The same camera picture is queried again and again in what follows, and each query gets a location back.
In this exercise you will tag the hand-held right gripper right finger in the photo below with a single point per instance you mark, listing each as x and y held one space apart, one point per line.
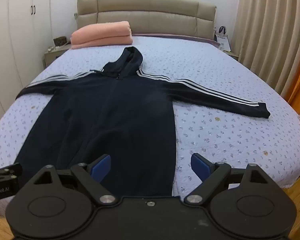
199 166

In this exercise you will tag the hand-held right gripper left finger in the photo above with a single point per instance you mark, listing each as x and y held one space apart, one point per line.
102 167

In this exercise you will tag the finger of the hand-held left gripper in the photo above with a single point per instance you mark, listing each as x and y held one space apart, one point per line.
10 170

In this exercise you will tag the dark navy striped hoodie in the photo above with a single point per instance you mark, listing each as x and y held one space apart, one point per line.
110 120

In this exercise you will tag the bed with floral quilt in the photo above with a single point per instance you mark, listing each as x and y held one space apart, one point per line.
227 135

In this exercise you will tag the beige nightstand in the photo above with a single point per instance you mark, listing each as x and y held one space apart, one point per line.
51 56

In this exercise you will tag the white wardrobe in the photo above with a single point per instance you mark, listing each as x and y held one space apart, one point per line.
17 42

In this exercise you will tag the small item on nightstand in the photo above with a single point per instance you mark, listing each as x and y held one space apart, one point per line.
222 40

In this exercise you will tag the purple bed sheet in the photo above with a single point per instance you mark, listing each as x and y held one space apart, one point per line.
180 38

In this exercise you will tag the folded pink blanket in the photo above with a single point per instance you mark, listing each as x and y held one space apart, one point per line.
102 35

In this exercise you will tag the brown patterned pouch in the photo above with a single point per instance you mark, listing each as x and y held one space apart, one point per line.
59 40

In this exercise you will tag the beige pleated curtain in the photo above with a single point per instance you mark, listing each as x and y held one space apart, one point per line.
272 30

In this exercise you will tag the beige padded headboard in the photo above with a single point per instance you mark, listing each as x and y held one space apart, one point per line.
150 12

